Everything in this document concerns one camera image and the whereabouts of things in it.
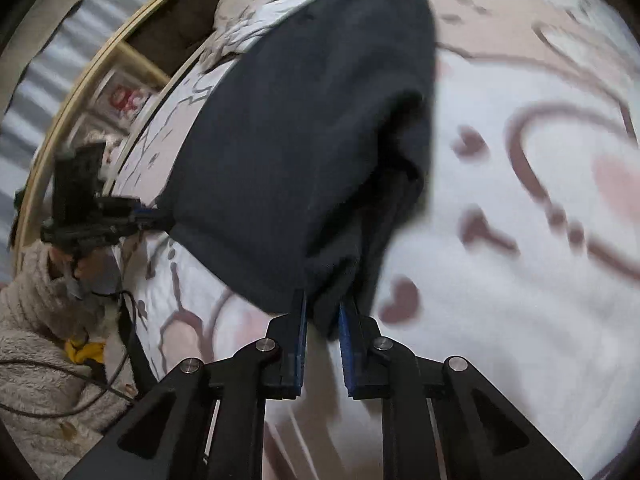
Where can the yellow item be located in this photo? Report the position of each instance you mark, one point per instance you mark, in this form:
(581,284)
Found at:
(82,350)

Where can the grey striped curtain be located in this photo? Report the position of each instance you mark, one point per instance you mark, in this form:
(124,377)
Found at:
(40,85)

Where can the wooden bedside shelf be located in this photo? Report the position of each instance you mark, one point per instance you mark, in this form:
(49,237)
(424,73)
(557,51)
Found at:
(142,62)

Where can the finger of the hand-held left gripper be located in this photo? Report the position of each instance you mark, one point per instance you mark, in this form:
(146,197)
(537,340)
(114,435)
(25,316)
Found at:
(150,215)

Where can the beige fleece jacket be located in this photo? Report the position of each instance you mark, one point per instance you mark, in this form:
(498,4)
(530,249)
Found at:
(40,390)

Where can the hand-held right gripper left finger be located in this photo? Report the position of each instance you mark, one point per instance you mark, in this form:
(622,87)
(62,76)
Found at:
(300,355)

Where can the red and white boxed item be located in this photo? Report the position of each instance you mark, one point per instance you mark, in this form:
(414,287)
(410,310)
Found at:
(122,97)

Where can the dark grey garment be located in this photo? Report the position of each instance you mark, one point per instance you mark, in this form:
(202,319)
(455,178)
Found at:
(300,135)

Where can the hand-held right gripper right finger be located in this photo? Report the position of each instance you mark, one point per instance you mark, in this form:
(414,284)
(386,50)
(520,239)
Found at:
(346,350)

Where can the person's left hand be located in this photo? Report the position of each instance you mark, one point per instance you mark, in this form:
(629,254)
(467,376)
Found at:
(95,272)

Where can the beige printed curtain valance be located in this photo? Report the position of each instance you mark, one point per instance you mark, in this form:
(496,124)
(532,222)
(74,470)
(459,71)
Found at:
(45,25)

